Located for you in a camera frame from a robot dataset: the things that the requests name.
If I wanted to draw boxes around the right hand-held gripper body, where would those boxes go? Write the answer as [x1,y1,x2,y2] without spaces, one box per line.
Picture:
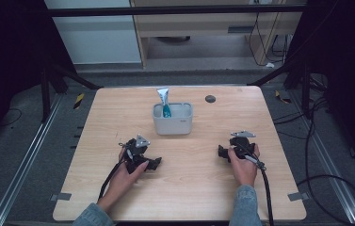
[228,130,258,161]

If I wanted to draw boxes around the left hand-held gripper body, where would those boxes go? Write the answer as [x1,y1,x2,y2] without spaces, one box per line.
[121,134,152,174]

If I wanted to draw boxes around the grey plastic storage box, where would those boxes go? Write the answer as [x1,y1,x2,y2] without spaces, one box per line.
[152,102,194,137]

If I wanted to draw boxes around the white and teal toothpaste tube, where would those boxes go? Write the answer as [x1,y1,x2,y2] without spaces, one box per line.
[156,87,172,119]

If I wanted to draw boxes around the person's right hand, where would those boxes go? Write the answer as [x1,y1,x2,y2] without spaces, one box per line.
[227,143,261,188]

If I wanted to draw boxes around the person's left hand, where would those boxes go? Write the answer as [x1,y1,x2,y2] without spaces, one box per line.
[105,146,151,205]

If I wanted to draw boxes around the yellow and black tape strip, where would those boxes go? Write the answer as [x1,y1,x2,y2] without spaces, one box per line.
[274,89,292,105]
[73,92,86,110]

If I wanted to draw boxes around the grey tape strip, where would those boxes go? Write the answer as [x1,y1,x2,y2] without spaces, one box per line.
[287,191,310,202]
[50,192,73,202]

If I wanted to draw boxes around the black metal stand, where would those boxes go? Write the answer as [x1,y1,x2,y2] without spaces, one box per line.
[39,61,103,124]
[247,57,313,121]

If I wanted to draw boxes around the white cabinet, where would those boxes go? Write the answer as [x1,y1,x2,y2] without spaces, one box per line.
[43,0,142,65]

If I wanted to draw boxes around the wooden desk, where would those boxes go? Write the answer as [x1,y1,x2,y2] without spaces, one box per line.
[129,0,309,69]

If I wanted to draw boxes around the black curtain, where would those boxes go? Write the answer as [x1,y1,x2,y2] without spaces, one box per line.
[0,0,76,154]
[286,0,355,175]

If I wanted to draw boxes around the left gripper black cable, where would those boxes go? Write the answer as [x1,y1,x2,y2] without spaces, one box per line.
[97,141,129,202]

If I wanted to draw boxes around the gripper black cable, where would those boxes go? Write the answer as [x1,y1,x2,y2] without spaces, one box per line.
[97,141,129,202]
[233,140,276,226]

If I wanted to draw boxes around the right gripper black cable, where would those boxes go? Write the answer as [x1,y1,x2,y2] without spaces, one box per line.
[233,140,276,226]

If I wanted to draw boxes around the long black floor cable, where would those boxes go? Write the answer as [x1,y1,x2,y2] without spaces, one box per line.
[272,73,355,226]

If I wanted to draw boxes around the aluminium floor rail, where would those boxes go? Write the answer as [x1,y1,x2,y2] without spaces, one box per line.
[0,93,65,226]
[289,89,355,226]

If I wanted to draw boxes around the black hanging desk cables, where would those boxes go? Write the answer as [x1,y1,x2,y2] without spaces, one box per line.
[248,0,289,68]

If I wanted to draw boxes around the thin black floor cable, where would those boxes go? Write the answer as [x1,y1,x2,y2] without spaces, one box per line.
[0,107,24,128]

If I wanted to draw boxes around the black horizontal frame bar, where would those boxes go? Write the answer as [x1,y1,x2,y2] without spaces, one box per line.
[46,4,307,18]

